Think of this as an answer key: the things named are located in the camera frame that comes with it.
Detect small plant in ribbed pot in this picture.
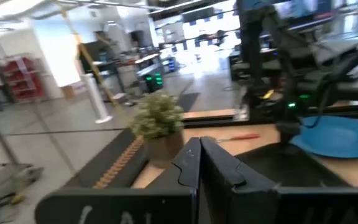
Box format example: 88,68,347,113
129,91,186,169

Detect fork with red handle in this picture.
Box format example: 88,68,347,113
209,133,260,144

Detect shelf with red bins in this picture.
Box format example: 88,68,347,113
1,55,45,102

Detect yellow hanging cable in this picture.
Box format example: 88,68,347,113
53,0,119,108

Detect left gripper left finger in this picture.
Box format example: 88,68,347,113
141,136,203,224

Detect white round column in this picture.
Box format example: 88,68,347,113
81,73,113,124

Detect person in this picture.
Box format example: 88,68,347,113
236,0,272,94

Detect black machine green lights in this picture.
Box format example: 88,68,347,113
144,72,165,93

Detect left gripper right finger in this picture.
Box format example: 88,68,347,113
199,136,281,224

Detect blue round plate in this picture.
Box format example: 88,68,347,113
289,115,358,159

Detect black mat with orange stripes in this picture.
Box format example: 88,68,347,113
62,127,149,190

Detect black aluminium table frame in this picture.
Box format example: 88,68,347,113
181,117,251,128

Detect black rectangular tray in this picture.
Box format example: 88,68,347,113
234,142,352,188

